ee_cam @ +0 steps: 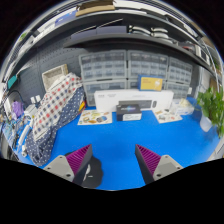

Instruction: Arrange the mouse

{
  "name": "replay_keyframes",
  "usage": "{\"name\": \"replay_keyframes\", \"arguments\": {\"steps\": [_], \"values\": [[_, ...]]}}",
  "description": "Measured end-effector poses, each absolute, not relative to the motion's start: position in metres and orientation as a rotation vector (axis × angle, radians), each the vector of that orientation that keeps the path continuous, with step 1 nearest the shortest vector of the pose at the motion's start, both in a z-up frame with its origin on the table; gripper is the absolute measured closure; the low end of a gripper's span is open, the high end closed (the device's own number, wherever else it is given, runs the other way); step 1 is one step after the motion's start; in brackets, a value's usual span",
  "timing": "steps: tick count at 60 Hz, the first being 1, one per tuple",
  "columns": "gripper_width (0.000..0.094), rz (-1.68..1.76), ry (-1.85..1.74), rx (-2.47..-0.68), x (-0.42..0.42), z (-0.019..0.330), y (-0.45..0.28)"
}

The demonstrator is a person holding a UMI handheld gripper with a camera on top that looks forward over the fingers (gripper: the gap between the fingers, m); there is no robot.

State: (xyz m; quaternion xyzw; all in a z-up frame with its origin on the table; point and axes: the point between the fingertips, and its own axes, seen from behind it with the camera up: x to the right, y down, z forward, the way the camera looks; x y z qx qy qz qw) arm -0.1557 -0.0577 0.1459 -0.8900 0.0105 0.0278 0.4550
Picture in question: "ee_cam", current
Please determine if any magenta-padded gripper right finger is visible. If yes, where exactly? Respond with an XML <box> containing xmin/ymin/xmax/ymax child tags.
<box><xmin>134</xmin><ymin>144</ymin><xmax>184</xmax><ymax>185</ymax></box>

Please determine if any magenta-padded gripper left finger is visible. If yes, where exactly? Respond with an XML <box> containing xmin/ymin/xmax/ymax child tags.
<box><xmin>43</xmin><ymin>143</ymin><xmax>94</xmax><ymax>186</ymax></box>

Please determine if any navy dotted cloth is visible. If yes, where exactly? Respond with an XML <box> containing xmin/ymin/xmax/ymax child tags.
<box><xmin>25</xmin><ymin>85</ymin><xmax>86</xmax><ymax>167</ymax></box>

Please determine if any colourful sticker sheet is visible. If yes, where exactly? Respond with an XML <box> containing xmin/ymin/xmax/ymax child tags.
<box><xmin>77</xmin><ymin>109</ymin><xmax>113</xmax><ymax>126</ymax></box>
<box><xmin>152</xmin><ymin>108</ymin><xmax>184</xmax><ymax>124</ymax></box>

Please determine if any small black box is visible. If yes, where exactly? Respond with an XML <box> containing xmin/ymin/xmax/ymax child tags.
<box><xmin>115</xmin><ymin>103</ymin><xmax>143</xmax><ymax>122</ymax></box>

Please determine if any red and blue checked cloth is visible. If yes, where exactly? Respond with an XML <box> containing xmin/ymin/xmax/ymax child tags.
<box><xmin>32</xmin><ymin>72</ymin><xmax>84</xmax><ymax>141</ymax></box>

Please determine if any white tissue box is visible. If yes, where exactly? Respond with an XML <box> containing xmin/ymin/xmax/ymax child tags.
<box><xmin>171</xmin><ymin>98</ymin><xmax>194</xmax><ymax>116</ymax></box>

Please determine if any long white keyboard box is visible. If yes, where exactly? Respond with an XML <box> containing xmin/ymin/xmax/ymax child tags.
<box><xmin>93</xmin><ymin>88</ymin><xmax>175</xmax><ymax>113</ymax></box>

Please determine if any white plant pot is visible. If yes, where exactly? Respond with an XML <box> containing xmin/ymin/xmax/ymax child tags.
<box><xmin>199</xmin><ymin>114</ymin><xmax>214</xmax><ymax>133</ymax></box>

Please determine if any yellow and blue box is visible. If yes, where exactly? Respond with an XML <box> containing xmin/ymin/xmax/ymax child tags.
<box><xmin>137</xmin><ymin>74</ymin><xmax>164</xmax><ymax>92</ymax></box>

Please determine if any purple crumpled bag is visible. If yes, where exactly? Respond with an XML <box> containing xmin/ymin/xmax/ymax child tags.
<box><xmin>11</xmin><ymin>100</ymin><xmax>25</xmax><ymax>118</ymax></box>

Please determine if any green leafy plant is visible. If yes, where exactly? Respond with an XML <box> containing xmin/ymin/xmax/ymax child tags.
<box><xmin>195</xmin><ymin>87</ymin><xmax>224</xmax><ymax>138</ymax></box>

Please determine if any white woven basket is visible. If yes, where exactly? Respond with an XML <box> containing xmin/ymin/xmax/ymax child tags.
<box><xmin>41</xmin><ymin>63</ymin><xmax>69</xmax><ymax>93</ymax></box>

